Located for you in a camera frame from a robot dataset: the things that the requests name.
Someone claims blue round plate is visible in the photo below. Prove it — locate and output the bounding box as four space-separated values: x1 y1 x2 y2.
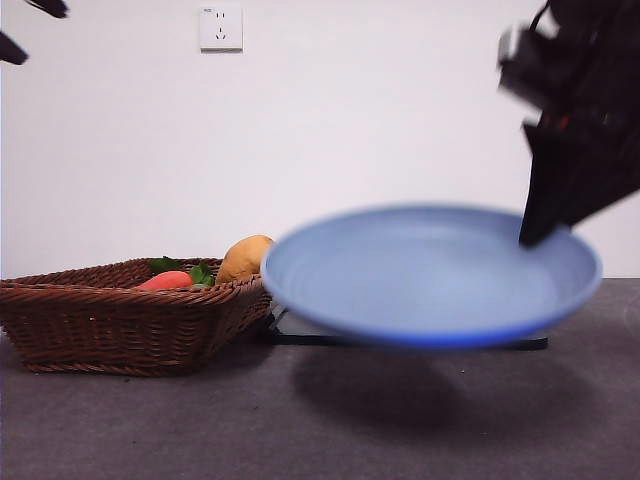
260 202 604 350

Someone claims black flat tray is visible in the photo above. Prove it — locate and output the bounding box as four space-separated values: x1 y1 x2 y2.
264 304 549 352

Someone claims orange carrot with green leaves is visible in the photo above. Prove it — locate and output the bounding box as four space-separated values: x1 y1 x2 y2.
135 256 216 291

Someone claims brown wicker basket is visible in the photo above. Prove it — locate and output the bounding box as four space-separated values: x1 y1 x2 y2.
0 257 274 377

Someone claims yellow-brown potato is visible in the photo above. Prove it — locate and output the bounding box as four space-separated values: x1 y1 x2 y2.
215 234 276 285

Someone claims white wall socket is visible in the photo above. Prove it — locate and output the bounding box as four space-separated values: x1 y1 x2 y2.
200 3 244 53

